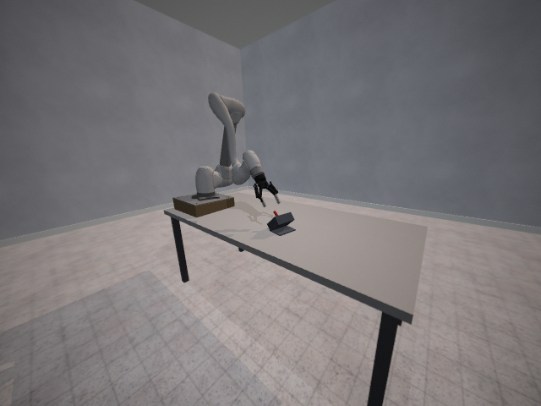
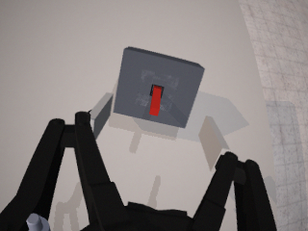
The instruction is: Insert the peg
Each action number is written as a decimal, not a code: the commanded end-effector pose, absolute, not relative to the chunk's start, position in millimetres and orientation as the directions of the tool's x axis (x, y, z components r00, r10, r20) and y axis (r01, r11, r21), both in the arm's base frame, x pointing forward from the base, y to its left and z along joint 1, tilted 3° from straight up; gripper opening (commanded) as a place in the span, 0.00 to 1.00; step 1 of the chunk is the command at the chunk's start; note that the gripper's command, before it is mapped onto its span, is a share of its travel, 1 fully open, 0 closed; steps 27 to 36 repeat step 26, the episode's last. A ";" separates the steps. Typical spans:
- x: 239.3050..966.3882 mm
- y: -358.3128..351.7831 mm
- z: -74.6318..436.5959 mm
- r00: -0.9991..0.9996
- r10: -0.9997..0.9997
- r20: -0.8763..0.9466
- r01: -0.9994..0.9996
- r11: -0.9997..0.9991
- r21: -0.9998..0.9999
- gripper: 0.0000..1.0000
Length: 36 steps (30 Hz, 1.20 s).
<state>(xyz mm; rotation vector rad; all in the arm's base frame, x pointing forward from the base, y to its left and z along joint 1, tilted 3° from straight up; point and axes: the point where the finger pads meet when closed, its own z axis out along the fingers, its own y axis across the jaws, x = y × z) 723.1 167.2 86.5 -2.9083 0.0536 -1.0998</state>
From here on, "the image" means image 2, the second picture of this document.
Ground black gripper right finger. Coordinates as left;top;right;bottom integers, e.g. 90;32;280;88
190;115;277;231

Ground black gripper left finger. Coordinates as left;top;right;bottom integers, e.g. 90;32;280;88
0;92;138;231

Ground grey square panel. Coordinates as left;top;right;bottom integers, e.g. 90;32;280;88
114;46;205;128

